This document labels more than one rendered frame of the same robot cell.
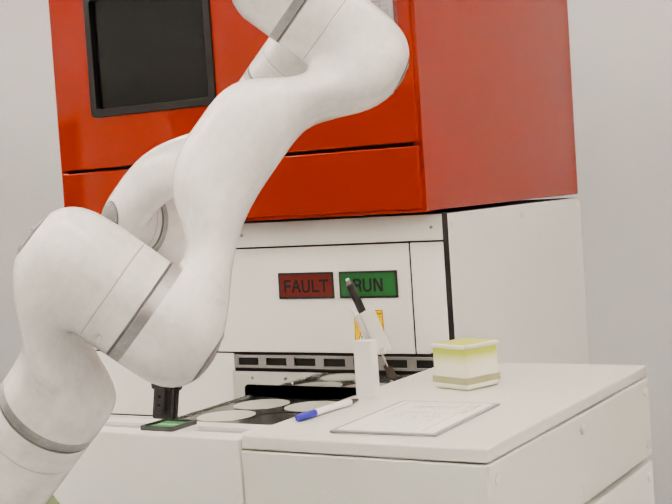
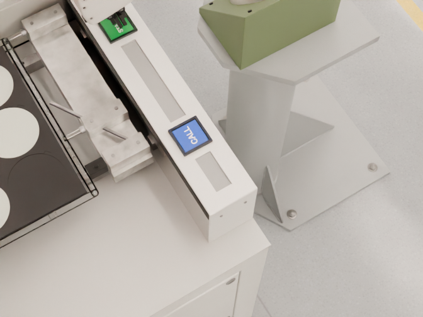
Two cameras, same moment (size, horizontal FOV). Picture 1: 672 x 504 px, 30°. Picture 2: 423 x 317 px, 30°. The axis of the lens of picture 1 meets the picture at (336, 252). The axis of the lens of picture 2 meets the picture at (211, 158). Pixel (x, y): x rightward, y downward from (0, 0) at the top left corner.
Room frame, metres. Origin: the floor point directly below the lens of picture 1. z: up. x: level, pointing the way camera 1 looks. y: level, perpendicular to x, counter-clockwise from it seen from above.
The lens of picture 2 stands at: (2.37, 0.77, 2.17)
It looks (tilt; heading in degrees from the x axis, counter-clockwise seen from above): 65 degrees down; 206
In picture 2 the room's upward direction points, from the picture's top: 2 degrees clockwise
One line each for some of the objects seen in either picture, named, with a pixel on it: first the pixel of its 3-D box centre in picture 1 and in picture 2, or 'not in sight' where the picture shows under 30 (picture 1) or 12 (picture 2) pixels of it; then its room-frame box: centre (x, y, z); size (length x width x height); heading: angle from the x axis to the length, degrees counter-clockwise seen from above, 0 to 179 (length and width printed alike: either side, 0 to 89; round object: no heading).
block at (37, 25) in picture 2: not in sight; (45, 21); (1.74, 0.09, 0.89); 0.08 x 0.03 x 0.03; 149
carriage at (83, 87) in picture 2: not in sight; (87, 94); (1.82, 0.23, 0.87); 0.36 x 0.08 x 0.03; 59
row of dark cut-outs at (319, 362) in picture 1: (335, 362); not in sight; (2.25, 0.01, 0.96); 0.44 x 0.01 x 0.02; 59
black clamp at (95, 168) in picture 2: not in sight; (96, 167); (1.96, 0.34, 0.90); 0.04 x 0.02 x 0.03; 149
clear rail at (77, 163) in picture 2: not in sight; (48, 113); (1.91, 0.20, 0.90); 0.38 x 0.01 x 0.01; 59
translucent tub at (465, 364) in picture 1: (465, 363); not in sight; (1.87, -0.18, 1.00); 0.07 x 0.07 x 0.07; 39
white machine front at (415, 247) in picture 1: (254, 328); not in sight; (2.35, 0.16, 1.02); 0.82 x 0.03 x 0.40; 59
